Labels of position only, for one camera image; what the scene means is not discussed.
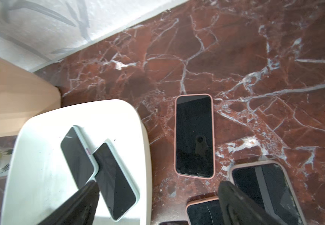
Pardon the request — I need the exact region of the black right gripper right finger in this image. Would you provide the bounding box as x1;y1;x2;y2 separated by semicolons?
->
218;181;285;225

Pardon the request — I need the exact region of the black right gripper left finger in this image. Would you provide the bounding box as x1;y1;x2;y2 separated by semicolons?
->
40;181;100;225

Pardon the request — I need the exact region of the small phone pink case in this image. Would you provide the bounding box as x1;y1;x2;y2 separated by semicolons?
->
229;160;307;225

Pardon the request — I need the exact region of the phone light blue bottom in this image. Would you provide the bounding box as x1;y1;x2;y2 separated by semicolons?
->
93;139;140;222

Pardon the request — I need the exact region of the dark phone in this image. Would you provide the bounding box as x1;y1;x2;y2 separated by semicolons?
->
60;125;99;189

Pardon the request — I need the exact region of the large phone grey case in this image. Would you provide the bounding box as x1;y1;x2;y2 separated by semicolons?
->
159;220;189;225

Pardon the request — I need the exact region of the large phone pink case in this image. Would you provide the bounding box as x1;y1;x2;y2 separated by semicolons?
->
174;93;215;180

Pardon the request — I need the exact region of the white plastic storage box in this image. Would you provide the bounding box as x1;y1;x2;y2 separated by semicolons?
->
0;99;152;225

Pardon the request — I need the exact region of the beige flower pot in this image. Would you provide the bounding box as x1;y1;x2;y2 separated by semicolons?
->
0;58;61;137

